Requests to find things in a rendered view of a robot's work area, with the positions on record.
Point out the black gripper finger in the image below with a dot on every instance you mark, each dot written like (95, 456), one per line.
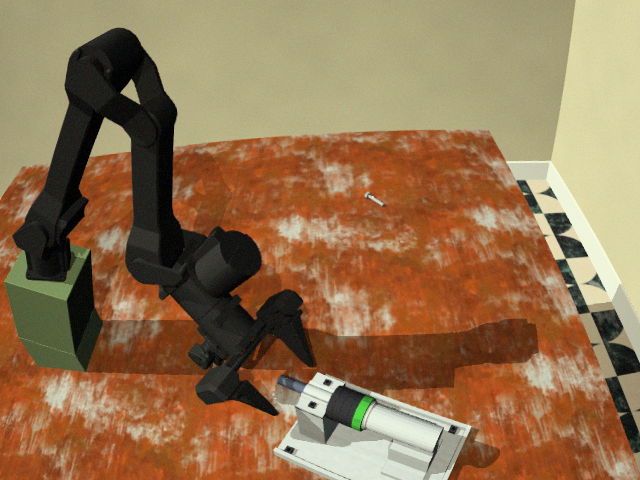
(293, 336)
(253, 398)

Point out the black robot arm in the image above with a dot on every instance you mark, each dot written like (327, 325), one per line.
(97, 71)

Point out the white bolt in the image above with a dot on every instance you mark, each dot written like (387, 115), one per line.
(368, 195)

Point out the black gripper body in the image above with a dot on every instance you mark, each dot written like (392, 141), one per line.
(232, 328)

